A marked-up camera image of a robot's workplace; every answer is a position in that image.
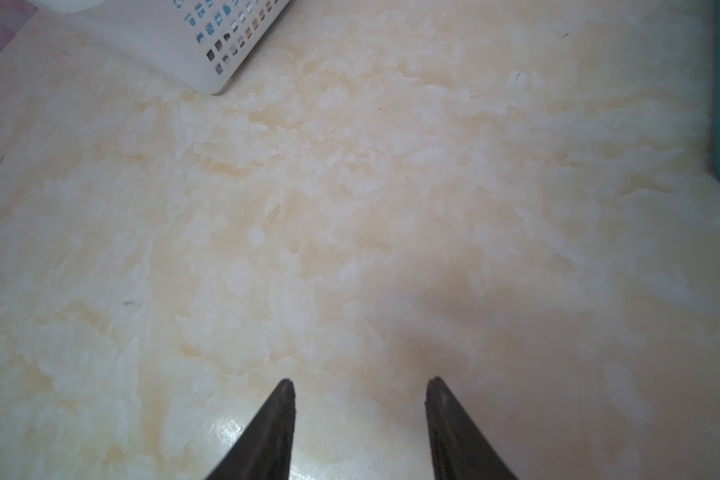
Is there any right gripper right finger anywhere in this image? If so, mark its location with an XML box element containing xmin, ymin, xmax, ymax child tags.
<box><xmin>425</xmin><ymin>377</ymin><xmax>518</xmax><ymax>480</ymax></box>

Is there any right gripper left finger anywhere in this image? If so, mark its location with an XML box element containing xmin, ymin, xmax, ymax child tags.
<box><xmin>206</xmin><ymin>379</ymin><xmax>296</xmax><ymax>480</ymax></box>

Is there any white plastic basket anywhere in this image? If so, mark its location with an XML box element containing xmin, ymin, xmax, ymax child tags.
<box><xmin>33</xmin><ymin>0</ymin><xmax>289</xmax><ymax>95</ymax></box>

